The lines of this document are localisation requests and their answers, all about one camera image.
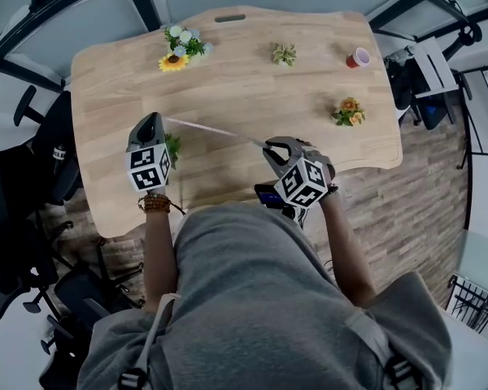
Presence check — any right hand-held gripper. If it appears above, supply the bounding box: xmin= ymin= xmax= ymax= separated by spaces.
xmin=262 ymin=136 xmax=331 ymax=210

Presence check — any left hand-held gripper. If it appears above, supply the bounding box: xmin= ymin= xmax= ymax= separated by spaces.
xmin=124 ymin=111 xmax=172 ymax=195

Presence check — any round grey tape measure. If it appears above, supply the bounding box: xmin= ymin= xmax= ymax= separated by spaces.
xmin=163 ymin=115 xmax=276 ymax=152

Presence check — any person's right forearm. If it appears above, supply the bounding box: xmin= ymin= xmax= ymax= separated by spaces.
xmin=319 ymin=191 xmax=380 ymax=309

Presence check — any person's left forearm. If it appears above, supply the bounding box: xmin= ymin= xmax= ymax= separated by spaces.
xmin=140 ymin=191 xmax=181 ymax=315

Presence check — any person's right hand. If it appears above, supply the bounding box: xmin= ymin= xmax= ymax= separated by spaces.
xmin=306 ymin=145 xmax=337 ymax=187

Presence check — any green leafy artificial plant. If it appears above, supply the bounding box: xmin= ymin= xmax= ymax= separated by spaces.
xmin=164 ymin=132 xmax=183 ymax=171

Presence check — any black device with blue screen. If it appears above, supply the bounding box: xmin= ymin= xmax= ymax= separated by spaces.
xmin=254 ymin=183 xmax=307 ymax=221

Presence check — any orange flower potted plant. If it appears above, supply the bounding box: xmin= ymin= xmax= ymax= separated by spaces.
xmin=332 ymin=97 xmax=368 ymax=128

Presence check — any sunflower and daisy bouquet pot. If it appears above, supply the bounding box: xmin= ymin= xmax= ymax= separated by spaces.
xmin=158 ymin=24 xmax=215 ymax=74

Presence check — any black office chair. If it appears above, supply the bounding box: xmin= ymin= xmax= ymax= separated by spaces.
xmin=0 ymin=144 xmax=72 ymax=323
xmin=13 ymin=85 xmax=82 ymax=206
xmin=22 ymin=237 xmax=144 ymax=390

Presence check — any black bottle with white label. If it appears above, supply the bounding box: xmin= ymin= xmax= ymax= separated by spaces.
xmin=52 ymin=144 xmax=67 ymax=175

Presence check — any pale green succulent pot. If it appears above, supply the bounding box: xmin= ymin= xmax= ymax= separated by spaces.
xmin=272 ymin=41 xmax=298 ymax=68

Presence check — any red cup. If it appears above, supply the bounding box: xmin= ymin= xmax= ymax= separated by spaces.
xmin=346 ymin=46 xmax=372 ymax=70

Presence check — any black backpack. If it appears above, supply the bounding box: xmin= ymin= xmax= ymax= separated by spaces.
xmin=383 ymin=57 xmax=422 ymax=126

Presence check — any person's grey sweatshirt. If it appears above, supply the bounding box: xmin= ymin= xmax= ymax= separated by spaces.
xmin=76 ymin=201 xmax=455 ymax=390

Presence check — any dark blue bag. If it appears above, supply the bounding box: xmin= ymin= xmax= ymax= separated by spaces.
xmin=420 ymin=95 xmax=453 ymax=132

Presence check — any white chair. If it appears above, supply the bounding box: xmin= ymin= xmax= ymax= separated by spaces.
xmin=410 ymin=37 xmax=461 ymax=99

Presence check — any black stand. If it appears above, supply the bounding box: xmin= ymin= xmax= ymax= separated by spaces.
xmin=442 ymin=19 xmax=483 ymax=63

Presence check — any wooden bead bracelet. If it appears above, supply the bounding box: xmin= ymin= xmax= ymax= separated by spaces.
xmin=137 ymin=192 xmax=187 ymax=217

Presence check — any black window frame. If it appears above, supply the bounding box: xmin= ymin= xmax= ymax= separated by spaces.
xmin=0 ymin=0 xmax=163 ymax=93

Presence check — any grey harness strap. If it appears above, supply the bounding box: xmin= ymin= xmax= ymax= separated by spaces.
xmin=117 ymin=292 xmax=182 ymax=390
xmin=343 ymin=310 xmax=426 ymax=390

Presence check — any black wire rack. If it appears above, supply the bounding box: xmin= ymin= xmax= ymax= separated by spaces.
xmin=447 ymin=273 xmax=488 ymax=335

